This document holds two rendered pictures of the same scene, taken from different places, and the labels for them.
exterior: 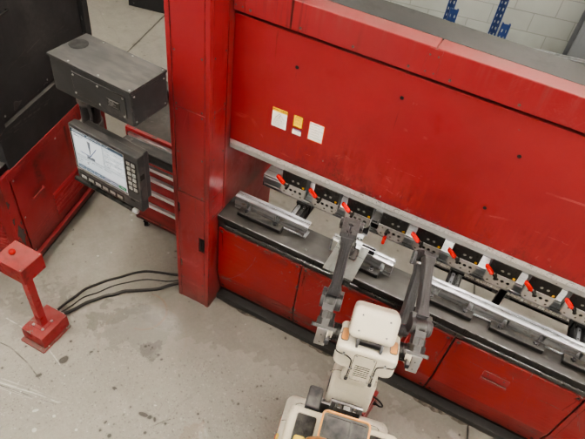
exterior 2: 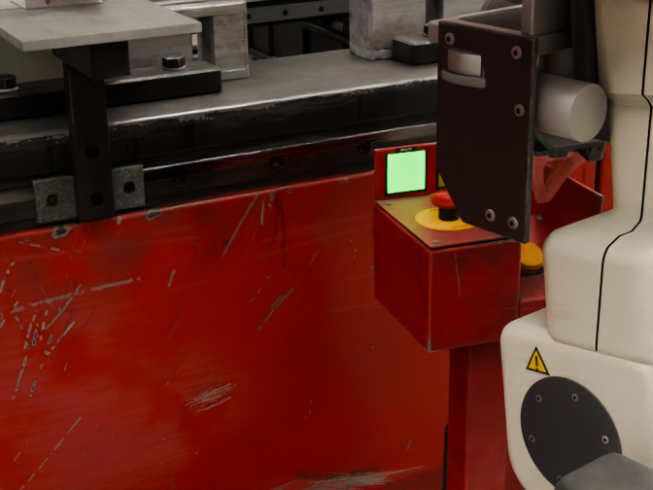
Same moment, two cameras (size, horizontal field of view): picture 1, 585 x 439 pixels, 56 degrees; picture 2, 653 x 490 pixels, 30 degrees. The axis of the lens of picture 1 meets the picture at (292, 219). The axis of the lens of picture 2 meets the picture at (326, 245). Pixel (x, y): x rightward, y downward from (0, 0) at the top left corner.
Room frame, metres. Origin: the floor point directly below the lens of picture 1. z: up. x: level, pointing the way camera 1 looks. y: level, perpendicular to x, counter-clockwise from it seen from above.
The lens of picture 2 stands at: (1.01, 0.44, 1.22)
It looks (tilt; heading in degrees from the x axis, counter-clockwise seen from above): 21 degrees down; 312
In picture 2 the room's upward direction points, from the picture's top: 1 degrees counter-clockwise
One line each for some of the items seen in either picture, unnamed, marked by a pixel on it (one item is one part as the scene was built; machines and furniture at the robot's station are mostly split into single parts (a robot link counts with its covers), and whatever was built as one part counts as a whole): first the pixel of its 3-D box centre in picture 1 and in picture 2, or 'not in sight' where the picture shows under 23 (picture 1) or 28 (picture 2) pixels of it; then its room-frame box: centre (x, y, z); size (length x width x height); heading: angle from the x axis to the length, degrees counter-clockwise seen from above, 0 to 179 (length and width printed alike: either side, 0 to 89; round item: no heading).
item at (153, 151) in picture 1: (141, 161); not in sight; (2.40, 0.93, 1.18); 0.40 x 0.24 x 0.07; 70
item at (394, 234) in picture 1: (394, 224); not in sight; (2.15, -0.55, 1.26); 0.15 x 0.09 x 0.17; 70
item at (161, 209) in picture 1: (178, 176); not in sight; (3.05, 0.90, 0.50); 0.50 x 0.50 x 1.00; 70
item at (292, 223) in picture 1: (272, 213); not in sight; (2.40, 0.13, 0.92); 0.50 x 0.06 x 0.10; 70
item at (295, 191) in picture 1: (296, 181); not in sight; (2.35, 0.01, 1.26); 0.15 x 0.09 x 0.17; 70
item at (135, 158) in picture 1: (113, 163); not in sight; (2.08, 0.95, 1.42); 0.45 x 0.12 x 0.36; 66
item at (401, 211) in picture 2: not in sight; (483, 236); (1.73, -0.61, 0.75); 0.20 x 0.16 x 0.18; 61
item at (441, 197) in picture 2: not in sight; (449, 208); (1.74, -0.56, 0.79); 0.04 x 0.04 x 0.04
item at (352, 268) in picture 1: (346, 259); (75, 16); (2.07, -0.34, 1.00); 0.26 x 0.18 x 0.01; 160
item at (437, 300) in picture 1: (446, 305); (496, 39); (1.95, -0.94, 0.89); 0.30 x 0.05 x 0.03; 70
